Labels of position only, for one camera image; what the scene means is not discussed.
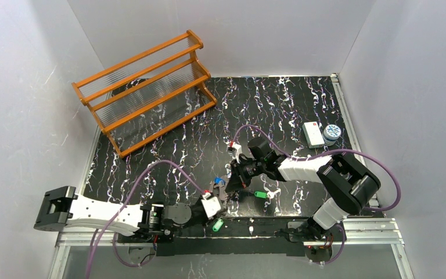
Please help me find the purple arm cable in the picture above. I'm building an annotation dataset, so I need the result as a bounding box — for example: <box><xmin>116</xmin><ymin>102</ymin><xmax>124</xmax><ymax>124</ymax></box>
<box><xmin>232</xmin><ymin>124</ymin><xmax>402</xmax><ymax>266</ymax></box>
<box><xmin>84</xmin><ymin>159</ymin><xmax>208</xmax><ymax>279</ymax></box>

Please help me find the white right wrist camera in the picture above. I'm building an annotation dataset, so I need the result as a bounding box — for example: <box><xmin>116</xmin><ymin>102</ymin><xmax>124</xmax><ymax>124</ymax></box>
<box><xmin>227</xmin><ymin>141</ymin><xmax>242</xmax><ymax>163</ymax></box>

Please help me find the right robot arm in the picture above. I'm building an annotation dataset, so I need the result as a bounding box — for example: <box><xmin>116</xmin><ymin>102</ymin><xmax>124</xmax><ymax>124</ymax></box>
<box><xmin>225</xmin><ymin>137</ymin><xmax>381</xmax><ymax>238</ymax></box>

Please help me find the orange wooden shelf rack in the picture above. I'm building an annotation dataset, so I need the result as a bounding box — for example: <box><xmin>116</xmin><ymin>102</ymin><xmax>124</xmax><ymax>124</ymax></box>
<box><xmin>72</xmin><ymin>30</ymin><xmax>217</xmax><ymax>158</ymax></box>

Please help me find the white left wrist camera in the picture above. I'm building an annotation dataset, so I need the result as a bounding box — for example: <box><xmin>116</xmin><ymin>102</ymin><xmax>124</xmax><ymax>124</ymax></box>
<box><xmin>201</xmin><ymin>191</ymin><xmax>224</xmax><ymax>219</ymax></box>

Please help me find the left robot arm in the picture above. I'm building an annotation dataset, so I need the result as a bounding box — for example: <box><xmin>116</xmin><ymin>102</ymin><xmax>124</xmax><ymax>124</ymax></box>
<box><xmin>34</xmin><ymin>186</ymin><xmax>224</xmax><ymax>237</ymax></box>

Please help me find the green key tag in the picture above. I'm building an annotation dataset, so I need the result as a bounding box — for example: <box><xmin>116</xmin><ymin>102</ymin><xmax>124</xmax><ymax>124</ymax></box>
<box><xmin>212</xmin><ymin>219</ymin><xmax>224</xmax><ymax>232</ymax></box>
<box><xmin>254</xmin><ymin>191</ymin><xmax>275</xmax><ymax>199</ymax></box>

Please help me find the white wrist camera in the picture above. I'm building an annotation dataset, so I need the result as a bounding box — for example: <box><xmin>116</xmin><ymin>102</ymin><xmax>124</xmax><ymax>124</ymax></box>
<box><xmin>201</xmin><ymin>191</ymin><xmax>224</xmax><ymax>219</ymax></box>
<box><xmin>227</xmin><ymin>141</ymin><xmax>242</xmax><ymax>163</ymax></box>

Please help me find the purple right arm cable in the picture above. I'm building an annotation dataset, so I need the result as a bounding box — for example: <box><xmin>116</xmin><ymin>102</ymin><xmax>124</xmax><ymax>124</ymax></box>
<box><xmin>232</xmin><ymin>124</ymin><xmax>402</xmax><ymax>266</ymax></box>

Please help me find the white green small box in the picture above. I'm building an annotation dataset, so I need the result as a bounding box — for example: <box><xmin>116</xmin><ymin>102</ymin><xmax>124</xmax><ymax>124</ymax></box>
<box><xmin>302</xmin><ymin>121</ymin><xmax>325</xmax><ymax>149</ymax></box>

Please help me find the blue white round tin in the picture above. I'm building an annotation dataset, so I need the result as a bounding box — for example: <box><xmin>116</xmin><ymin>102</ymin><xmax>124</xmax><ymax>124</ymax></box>
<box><xmin>322</xmin><ymin>124</ymin><xmax>342</xmax><ymax>146</ymax></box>

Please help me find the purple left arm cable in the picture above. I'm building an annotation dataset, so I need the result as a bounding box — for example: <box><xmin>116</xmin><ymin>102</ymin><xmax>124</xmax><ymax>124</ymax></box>
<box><xmin>84</xmin><ymin>159</ymin><xmax>208</xmax><ymax>279</ymax></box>

